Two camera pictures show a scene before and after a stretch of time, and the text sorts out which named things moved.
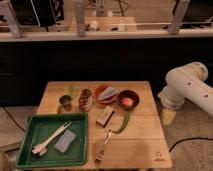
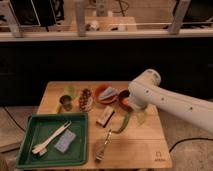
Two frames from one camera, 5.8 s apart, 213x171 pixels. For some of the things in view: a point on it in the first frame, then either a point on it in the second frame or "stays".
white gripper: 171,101 → 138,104
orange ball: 128,102 stays
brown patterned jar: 85,100 stays
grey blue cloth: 108,92 stays
